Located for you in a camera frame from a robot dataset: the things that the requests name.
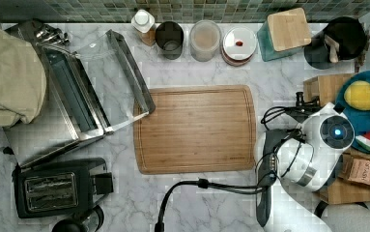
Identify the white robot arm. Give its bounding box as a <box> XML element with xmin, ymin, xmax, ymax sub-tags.
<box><xmin>254</xmin><ymin>102</ymin><xmax>355</xmax><ymax>232</ymax></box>

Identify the wooden drawer cabinet box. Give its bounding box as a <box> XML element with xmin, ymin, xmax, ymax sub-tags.
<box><xmin>303</xmin><ymin>73</ymin><xmax>370</xmax><ymax>204</ymax></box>

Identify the large wooden cutting board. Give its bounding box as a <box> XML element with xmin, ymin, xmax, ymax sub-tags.
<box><xmin>133</xmin><ymin>85</ymin><xmax>256</xmax><ymax>175</ymax></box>

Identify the dark grey metal cup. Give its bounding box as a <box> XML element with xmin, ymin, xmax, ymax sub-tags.
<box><xmin>156</xmin><ymin>21</ymin><xmax>185</xmax><ymax>60</ymax></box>

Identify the clear jar of colourful cereal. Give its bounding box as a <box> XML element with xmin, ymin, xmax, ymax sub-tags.
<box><xmin>189</xmin><ymin>20</ymin><xmax>221</xmax><ymax>62</ymax></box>

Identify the clear jar with white lid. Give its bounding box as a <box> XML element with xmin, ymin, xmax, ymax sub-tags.
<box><xmin>221</xmin><ymin>26</ymin><xmax>257</xmax><ymax>67</ymax></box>

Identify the silver toaster oven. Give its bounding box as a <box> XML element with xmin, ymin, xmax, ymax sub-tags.
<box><xmin>5</xmin><ymin>20</ymin><xmax>156</xmax><ymax>169</ymax></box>

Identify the orange bottle with white cap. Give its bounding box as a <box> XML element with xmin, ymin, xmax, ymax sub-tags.
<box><xmin>131</xmin><ymin>10</ymin><xmax>156</xmax><ymax>46</ymax></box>

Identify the teal canister with wooden lid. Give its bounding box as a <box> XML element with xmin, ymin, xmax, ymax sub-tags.
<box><xmin>257</xmin><ymin>8</ymin><xmax>312</xmax><ymax>62</ymax></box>

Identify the black coffee grinder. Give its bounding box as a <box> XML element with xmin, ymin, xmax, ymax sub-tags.
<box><xmin>51</xmin><ymin>206</ymin><xmax>104</xmax><ymax>232</ymax></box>

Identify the black and silver toaster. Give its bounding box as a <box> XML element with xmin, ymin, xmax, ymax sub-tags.
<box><xmin>13</xmin><ymin>158</ymin><xmax>114</xmax><ymax>218</ymax></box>

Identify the wooden spatula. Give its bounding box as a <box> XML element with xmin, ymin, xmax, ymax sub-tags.
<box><xmin>325</xmin><ymin>35</ymin><xmax>339</xmax><ymax>63</ymax></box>

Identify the beige cloth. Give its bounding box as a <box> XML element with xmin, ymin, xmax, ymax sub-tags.
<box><xmin>0</xmin><ymin>29</ymin><xmax>47</xmax><ymax>127</ymax></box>

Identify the yellow plush lemon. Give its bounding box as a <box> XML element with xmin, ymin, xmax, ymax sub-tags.
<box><xmin>344</xmin><ymin>80</ymin><xmax>370</xmax><ymax>110</ymax></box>

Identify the black utensil holder pot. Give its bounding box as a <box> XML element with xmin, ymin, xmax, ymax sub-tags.
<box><xmin>304</xmin><ymin>16</ymin><xmax>367</xmax><ymax>70</ymax></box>

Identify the brown tea box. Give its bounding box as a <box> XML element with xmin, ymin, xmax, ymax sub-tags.
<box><xmin>339</xmin><ymin>155</ymin><xmax>370</xmax><ymax>187</ymax></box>

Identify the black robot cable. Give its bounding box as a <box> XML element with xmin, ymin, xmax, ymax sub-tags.
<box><xmin>154</xmin><ymin>178</ymin><xmax>272</xmax><ymax>232</ymax></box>

